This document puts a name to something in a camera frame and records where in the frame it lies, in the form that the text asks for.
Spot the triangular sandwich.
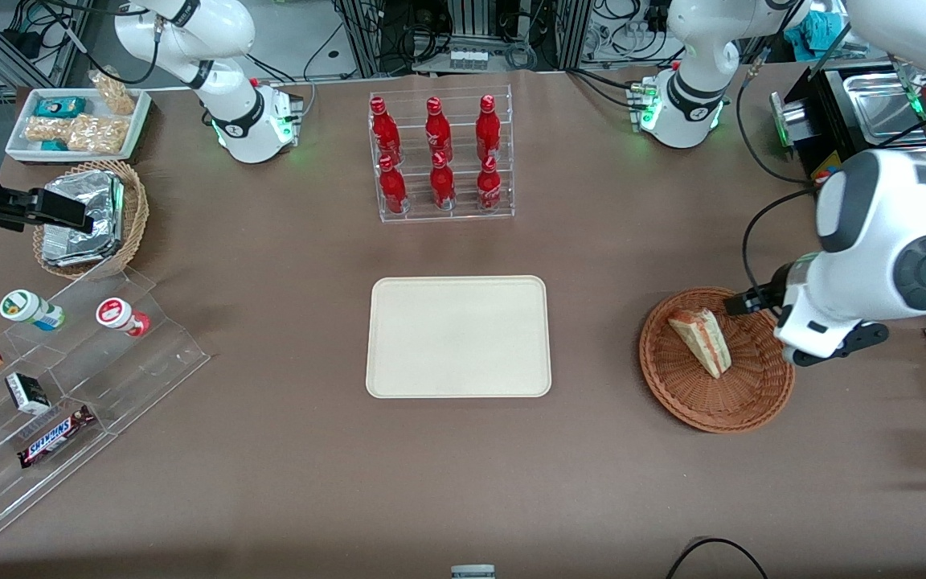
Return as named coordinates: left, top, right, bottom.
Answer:
left=666, top=308, right=733, bottom=380

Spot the tan wicker basket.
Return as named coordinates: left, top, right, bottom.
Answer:
left=32, top=159, right=150, bottom=281

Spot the white rectangular snack tray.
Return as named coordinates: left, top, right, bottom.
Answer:
left=5, top=87, right=153, bottom=164

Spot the brown round wicker basket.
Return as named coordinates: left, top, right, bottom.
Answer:
left=638, top=286, right=796, bottom=435

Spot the cream rectangular plastic tray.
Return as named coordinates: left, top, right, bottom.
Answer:
left=365, top=275, right=552, bottom=400

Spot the silver foil wrapped package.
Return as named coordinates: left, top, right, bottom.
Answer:
left=40, top=232, right=123, bottom=269
left=43, top=170, right=126, bottom=244

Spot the clear bag of peanuts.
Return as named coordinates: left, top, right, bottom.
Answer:
left=67, top=113, right=131, bottom=156
left=24, top=117, right=75, bottom=146
left=89, top=71, right=139, bottom=117

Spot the green lid yogurt cup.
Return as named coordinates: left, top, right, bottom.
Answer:
left=0, top=289, right=66, bottom=332

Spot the red lid yogurt cup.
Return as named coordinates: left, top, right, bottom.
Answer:
left=96, top=297, right=151, bottom=339

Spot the clear acrylic stepped shelf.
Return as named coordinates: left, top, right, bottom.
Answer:
left=0, top=265, right=211, bottom=548

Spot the small black white box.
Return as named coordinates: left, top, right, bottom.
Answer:
left=5, top=372, right=51, bottom=417

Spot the black food warmer appliance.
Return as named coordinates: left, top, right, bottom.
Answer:
left=769, top=60, right=926, bottom=191

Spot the Snickers chocolate bar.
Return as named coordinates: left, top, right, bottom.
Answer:
left=17, top=404, right=97, bottom=470

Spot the steel food pan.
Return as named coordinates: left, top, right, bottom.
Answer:
left=842, top=71, right=926, bottom=147

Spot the teal cloth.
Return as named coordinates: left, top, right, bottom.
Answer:
left=802, top=10, right=852, bottom=51

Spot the red soda bottle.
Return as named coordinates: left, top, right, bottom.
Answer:
left=476, top=155, right=504, bottom=213
left=369, top=96, right=401, bottom=166
left=378, top=154, right=409, bottom=215
left=429, top=151, right=457, bottom=211
left=475, top=94, right=502, bottom=162
left=424, top=96, right=454, bottom=162

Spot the clear acrylic bottle rack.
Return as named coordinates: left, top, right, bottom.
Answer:
left=367, top=84, right=516, bottom=224

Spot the white power strip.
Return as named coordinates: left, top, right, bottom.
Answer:
left=447, top=47, right=490, bottom=72

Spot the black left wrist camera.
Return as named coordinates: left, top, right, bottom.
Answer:
left=723, top=283, right=790, bottom=317

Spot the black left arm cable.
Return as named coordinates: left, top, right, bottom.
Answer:
left=735, top=44, right=822, bottom=301

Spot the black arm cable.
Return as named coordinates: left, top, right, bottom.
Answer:
left=735, top=44, right=822, bottom=301
left=39, top=0, right=163, bottom=86

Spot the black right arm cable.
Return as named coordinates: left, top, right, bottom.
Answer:
left=39, top=0, right=163, bottom=86

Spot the aluminium frame rail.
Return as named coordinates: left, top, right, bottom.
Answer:
left=0, top=14, right=55, bottom=91

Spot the black loop cable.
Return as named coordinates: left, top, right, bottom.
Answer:
left=666, top=537, right=768, bottom=579

